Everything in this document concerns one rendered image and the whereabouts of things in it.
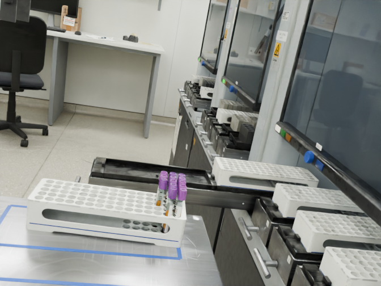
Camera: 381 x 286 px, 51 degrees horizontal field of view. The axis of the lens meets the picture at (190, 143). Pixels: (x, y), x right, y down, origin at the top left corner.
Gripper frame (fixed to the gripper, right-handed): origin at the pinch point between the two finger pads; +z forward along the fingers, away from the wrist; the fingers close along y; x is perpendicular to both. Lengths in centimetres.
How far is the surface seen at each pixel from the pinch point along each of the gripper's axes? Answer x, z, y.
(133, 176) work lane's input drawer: 31.8, 35.5, -4.0
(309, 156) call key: 70, 18, 14
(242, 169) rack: 62, 30, -4
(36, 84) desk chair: -32, 59, -245
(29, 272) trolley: 13, 37, 39
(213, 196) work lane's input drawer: 54, 38, -2
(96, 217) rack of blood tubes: 22.9, 35.8, 21.0
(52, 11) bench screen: -38, 1, -339
